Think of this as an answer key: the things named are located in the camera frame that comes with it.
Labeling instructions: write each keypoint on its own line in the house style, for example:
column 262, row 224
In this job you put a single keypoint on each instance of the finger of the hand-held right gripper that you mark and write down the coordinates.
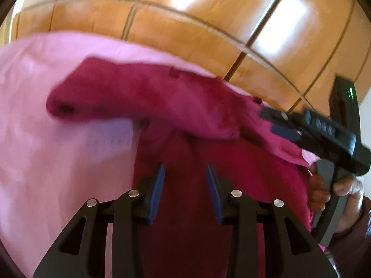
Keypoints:
column 285, row 131
column 272, row 114

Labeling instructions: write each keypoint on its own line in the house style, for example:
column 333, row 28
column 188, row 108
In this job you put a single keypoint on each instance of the wooden wardrobe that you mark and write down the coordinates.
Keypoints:
column 203, row 20

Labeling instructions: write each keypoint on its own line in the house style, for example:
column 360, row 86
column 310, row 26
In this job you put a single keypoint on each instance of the pink bedspread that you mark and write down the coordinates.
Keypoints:
column 43, row 165

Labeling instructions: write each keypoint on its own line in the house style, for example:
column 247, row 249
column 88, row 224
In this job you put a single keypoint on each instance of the person's right hand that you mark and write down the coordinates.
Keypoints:
column 318, row 194

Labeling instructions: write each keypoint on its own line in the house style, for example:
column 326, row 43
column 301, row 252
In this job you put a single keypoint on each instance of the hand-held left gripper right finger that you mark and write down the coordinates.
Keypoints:
column 214, row 194

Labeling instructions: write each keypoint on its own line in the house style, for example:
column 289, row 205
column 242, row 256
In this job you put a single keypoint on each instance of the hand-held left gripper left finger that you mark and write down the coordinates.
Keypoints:
column 156, row 194

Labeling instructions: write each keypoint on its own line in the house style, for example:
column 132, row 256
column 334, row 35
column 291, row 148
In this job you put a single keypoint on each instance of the person's right forearm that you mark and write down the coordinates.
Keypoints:
column 353, row 252

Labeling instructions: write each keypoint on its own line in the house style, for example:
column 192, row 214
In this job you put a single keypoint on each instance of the dark red cloth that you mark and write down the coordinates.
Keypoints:
column 179, row 98

